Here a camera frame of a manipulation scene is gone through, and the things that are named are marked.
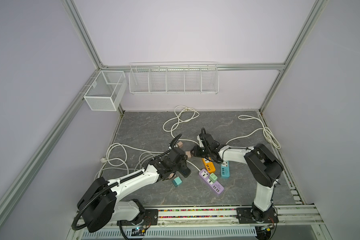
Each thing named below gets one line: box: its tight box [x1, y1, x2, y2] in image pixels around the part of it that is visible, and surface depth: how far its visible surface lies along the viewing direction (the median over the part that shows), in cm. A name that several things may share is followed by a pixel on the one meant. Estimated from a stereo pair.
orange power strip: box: [202, 157, 216, 174], surface depth 90 cm
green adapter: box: [209, 172, 218, 183], surface depth 81 cm
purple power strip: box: [199, 168, 224, 194], surface depth 84 cm
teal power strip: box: [220, 160, 230, 178], surface depth 88 cm
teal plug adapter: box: [172, 176, 183, 187], surface depth 85 cm
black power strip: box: [178, 167, 191, 178], surface depth 88 cm
